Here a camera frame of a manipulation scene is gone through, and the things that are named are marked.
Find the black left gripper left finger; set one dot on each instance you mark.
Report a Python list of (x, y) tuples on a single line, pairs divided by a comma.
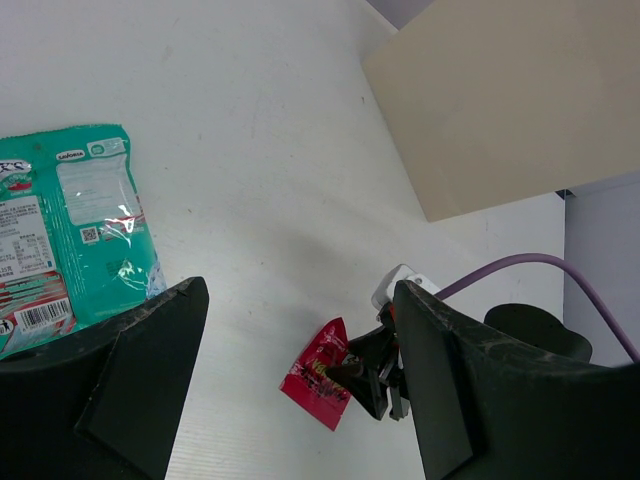
[(105, 402)]

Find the cream paper bag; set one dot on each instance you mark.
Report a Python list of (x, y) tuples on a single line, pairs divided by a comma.
[(490, 102)]

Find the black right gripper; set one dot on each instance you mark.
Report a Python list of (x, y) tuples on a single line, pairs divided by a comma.
[(370, 390)]

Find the red candy packet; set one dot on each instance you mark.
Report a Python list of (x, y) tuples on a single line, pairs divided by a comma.
[(307, 382)]

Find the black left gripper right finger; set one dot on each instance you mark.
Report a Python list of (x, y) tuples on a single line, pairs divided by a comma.
[(488, 406)]

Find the teal snack bag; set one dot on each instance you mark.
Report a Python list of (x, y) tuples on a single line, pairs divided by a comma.
[(76, 248)]

